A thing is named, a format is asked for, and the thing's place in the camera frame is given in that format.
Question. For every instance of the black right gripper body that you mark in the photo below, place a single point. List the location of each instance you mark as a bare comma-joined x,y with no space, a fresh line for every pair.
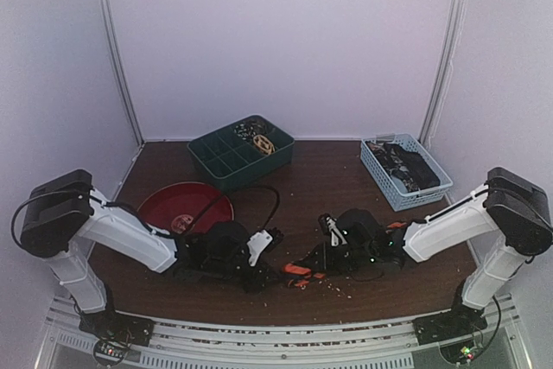
325,257

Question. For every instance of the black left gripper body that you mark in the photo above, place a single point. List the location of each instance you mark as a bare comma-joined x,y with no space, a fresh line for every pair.
250,284

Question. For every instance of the orange navy striped tie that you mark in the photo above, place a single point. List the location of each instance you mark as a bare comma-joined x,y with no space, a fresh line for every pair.
298,271

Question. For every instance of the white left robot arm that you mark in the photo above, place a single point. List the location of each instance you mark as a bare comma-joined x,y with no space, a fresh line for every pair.
58,212

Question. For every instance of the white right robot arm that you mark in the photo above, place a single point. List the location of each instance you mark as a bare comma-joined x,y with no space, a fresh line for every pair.
507,204

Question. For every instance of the light blue perforated basket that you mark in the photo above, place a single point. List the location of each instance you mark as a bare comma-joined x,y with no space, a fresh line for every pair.
392,188

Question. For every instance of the red round tray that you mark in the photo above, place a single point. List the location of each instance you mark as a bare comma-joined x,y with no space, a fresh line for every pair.
174,207

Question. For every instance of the plain black tie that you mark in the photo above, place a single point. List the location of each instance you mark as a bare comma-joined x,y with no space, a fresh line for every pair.
423,174

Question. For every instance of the dark green divided organizer box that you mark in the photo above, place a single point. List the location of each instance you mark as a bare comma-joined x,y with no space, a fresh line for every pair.
227,162

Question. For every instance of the tan patterned rolled tie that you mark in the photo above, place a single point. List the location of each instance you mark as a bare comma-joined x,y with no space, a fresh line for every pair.
263,144

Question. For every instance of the black white rolled tie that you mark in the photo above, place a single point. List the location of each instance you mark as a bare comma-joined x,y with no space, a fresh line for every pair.
250,128

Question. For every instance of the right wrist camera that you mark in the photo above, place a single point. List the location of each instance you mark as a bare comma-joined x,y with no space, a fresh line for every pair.
329,228

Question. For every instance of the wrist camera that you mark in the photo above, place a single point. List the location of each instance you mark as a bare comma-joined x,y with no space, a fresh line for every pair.
262,241
329,228

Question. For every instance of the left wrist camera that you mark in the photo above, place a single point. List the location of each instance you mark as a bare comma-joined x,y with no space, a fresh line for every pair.
262,241

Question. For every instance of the right aluminium frame post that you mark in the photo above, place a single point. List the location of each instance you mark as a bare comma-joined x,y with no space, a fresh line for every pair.
440,86

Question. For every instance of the aluminium frame post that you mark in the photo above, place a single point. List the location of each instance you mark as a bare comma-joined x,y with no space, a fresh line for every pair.
118,70
440,86

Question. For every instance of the left aluminium frame post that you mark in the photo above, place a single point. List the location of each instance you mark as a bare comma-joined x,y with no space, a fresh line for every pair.
118,70

